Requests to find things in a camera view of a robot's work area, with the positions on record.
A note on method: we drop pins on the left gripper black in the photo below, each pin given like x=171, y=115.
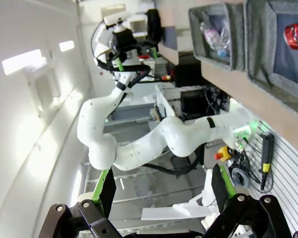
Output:
x=121, y=41

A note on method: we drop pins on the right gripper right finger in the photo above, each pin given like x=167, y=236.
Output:
x=219, y=188

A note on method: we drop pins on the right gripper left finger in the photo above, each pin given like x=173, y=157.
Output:
x=109, y=193

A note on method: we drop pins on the clear plastic bottle blue cap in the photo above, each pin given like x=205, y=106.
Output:
x=209, y=36

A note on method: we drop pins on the crushed red drink can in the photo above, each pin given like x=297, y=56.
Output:
x=296, y=37

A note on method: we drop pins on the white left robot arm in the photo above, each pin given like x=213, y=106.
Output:
x=139, y=151

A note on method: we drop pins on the yellow red emergency stop button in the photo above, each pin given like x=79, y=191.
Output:
x=222, y=153

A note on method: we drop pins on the black handheld pendant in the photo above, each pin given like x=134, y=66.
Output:
x=267, y=153

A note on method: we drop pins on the slatted aluminium panel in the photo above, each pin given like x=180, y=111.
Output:
x=283, y=188

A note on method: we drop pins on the small ceiling light panel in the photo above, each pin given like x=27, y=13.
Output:
x=66, y=45

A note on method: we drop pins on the black computer box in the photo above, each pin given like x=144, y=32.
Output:
x=192, y=104

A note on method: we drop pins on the grey fabric basket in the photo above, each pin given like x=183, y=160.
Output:
x=260, y=49
x=237, y=49

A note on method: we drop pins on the large ceiling light panel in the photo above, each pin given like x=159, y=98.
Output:
x=22, y=60

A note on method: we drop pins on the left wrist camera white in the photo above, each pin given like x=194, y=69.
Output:
x=115, y=17

